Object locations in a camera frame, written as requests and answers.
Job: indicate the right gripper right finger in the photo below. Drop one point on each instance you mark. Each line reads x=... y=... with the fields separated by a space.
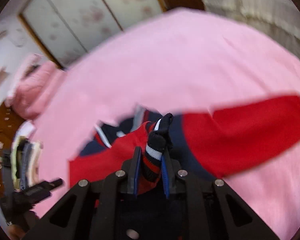
x=213 y=210

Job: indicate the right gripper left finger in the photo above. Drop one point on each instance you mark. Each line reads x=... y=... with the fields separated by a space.
x=87 y=210

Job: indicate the navy red varsity jacket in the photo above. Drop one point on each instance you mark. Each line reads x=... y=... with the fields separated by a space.
x=210 y=145

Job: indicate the stack of folded clothes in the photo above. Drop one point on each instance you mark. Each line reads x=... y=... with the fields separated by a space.
x=24 y=157

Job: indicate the brown wooden headboard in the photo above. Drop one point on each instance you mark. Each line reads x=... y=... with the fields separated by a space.
x=9 y=124

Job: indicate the folded pink quilt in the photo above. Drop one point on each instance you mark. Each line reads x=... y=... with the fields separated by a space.
x=36 y=89

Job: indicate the pink lace-edged pillow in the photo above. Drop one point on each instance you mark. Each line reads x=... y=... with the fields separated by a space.
x=25 y=66

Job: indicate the pink fleece bed blanket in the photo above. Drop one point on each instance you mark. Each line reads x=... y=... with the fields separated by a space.
x=182 y=60

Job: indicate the floral sliding wardrobe doors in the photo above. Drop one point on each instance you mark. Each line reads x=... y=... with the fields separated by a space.
x=68 y=29

